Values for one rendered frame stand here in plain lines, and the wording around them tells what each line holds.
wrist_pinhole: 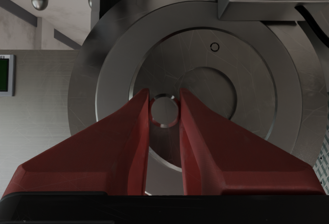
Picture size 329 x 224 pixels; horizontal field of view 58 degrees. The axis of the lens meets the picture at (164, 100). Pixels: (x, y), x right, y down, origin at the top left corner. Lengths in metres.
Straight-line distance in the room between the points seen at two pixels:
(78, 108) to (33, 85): 0.37
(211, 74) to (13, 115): 0.44
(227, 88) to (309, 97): 0.05
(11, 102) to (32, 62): 0.07
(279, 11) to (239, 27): 0.02
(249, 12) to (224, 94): 0.04
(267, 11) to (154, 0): 0.06
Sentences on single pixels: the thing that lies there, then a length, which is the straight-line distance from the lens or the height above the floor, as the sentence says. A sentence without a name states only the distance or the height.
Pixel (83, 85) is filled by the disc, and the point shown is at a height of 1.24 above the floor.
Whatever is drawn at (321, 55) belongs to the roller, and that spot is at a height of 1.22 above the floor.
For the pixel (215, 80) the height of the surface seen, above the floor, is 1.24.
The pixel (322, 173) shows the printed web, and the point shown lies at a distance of 0.42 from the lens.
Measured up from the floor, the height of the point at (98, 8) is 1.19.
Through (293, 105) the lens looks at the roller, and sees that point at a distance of 0.18.
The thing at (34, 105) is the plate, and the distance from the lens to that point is 0.54.
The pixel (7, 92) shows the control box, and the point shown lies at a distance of 0.55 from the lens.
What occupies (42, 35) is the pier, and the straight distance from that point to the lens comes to 4.00.
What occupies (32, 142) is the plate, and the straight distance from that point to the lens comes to 0.54.
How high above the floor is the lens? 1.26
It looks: 4 degrees down
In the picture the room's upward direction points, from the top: 180 degrees counter-clockwise
